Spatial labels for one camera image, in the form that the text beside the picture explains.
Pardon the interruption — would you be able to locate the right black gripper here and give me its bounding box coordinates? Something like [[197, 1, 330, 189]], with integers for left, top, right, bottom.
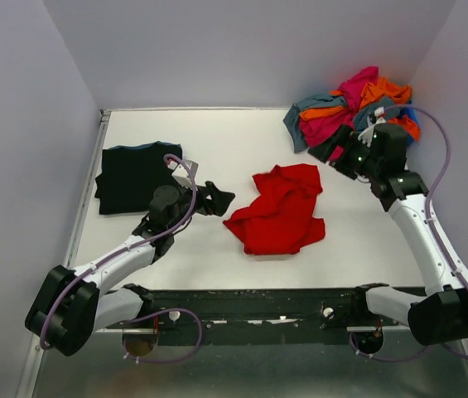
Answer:
[[307, 122, 381, 180]]

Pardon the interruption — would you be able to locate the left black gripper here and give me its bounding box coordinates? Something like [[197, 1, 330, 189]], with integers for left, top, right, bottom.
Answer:
[[168, 179, 235, 234]]

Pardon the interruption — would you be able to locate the red t-shirt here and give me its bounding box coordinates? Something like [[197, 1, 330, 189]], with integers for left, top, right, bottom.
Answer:
[[224, 163, 326, 255]]

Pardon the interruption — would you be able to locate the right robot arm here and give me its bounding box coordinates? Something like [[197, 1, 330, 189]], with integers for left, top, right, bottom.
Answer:
[[308, 123, 468, 346]]

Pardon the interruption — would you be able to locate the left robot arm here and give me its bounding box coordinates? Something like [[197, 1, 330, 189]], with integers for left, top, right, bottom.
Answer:
[[24, 181, 235, 357]]

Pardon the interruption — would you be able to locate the magenta t-shirt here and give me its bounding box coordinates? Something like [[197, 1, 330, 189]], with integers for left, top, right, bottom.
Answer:
[[299, 66, 379, 148]]

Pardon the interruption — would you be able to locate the grey-blue t-shirt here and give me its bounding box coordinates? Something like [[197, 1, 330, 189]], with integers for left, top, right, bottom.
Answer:
[[283, 94, 395, 153]]

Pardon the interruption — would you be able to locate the orange t-shirt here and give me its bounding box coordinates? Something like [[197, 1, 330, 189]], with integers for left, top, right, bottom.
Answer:
[[299, 76, 422, 142]]

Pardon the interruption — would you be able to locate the blue plastic bin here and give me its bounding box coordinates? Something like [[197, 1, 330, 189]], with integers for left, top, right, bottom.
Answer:
[[397, 107, 421, 146]]

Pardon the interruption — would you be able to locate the folded blue t-shirt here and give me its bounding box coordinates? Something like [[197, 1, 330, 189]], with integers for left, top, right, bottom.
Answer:
[[104, 141, 181, 150]]

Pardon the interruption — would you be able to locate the folded black t-shirt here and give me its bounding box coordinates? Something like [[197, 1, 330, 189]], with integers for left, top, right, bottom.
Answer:
[[94, 145, 183, 216]]

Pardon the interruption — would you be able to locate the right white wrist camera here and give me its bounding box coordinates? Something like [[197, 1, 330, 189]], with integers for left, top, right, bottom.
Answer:
[[358, 106, 387, 147]]

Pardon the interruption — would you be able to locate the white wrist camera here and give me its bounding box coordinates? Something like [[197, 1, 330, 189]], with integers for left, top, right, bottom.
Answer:
[[358, 106, 387, 147], [167, 159, 199, 189]]

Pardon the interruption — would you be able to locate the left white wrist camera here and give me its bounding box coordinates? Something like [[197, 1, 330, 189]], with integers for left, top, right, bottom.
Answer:
[[167, 159, 199, 189]]

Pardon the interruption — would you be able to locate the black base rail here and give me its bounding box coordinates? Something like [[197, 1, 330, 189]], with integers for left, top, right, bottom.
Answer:
[[108, 288, 407, 349]]

